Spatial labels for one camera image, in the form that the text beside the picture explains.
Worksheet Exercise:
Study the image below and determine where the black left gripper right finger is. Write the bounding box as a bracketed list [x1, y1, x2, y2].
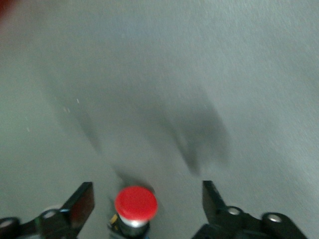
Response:
[194, 180, 310, 239]

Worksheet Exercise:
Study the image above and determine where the dark grey table cloth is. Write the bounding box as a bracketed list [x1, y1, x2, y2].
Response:
[0, 0, 319, 239]

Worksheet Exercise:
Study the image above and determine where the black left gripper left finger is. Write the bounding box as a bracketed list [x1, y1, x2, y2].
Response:
[0, 181, 95, 239]

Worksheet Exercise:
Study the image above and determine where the red plastic tray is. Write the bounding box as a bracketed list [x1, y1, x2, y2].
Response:
[0, 0, 18, 23]

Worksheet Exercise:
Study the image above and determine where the red push button switch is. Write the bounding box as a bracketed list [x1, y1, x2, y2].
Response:
[107, 185, 159, 239]

